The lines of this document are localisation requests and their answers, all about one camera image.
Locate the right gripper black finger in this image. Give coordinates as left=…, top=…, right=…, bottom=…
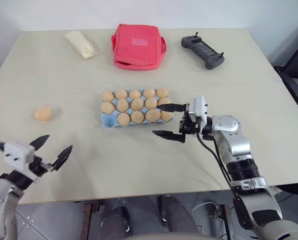
left=156, top=102, right=188, bottom=114
left=152, top=129, right=187, bottom=144

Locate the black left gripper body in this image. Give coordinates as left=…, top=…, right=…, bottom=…
left=26, top=155, right=54, bottom=181

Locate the dark rounded shape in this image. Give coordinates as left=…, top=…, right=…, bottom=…
left=156, top=194, right=200, bottom=234
left=100, top=205, right=133, bottom=240

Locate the clear bag of white grains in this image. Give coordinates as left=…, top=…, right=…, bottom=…
left=64, top=30, right=100, bottom=61

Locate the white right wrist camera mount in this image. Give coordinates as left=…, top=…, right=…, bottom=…
left=185, top=95, right=210, bottom=124

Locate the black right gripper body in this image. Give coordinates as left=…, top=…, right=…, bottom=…
left=178, top=109, right=203, bottom=137

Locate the black handheld remote controller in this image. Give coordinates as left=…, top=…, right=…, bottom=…
left=180, top=31, right=226, bottom=71

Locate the blue egg carton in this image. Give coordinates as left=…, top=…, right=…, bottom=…
left=100, top=87, right=176, bottom=128

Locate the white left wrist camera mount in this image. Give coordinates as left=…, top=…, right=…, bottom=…
left=2, top=141, right=36, bottom=180

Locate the white floor cable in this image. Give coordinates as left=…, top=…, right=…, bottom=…
left=190, top=201, right=219, bottom=219

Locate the red fabric bag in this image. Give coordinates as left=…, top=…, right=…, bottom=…
left=110, top=23, right=168, bottom=72

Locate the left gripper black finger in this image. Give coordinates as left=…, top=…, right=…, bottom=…
left=50, top=145, right=73, bottom=172
left=29, top=134, right=51, bottom=151

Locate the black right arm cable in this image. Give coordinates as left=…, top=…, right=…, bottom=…
left=197, top=132, right=234, bottom=195

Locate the brown egg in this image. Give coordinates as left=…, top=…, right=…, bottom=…
left=145, top=109, right=161, bottom=124
left=160, top=110, right=175, bottom=123
left=128, top=89, right=142, bottom=100
left=101, top=90, right=114, bottom=103
left=130, top=97, right=144, bottom=112
left=115, top=98, right=130, bottom=113
left=130, top=110, right=145, bottom=125
left=115, top=88, right=129, bottom=100
left=34, top=106, right=52, bottom=122
left=100, top=101, right=116, bottom=115
left=117, top=112, right=132, bottom=126
left=155, top=87, right=169, bottom=99
left=157, top=97, right=172, bottom=107
left=144, top=97, right=159, bottom=110
left=142, top=87, right=156, bottom=99

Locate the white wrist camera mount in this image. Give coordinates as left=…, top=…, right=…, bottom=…
left=185, top=95, right=210, bottom=124
left=2, top=141, right=36, bottom=180

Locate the rusty metal frame bar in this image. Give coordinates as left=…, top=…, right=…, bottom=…
left=217, top=204, right=234, bottom=240
left=83, top=202, right=102, bottom=240

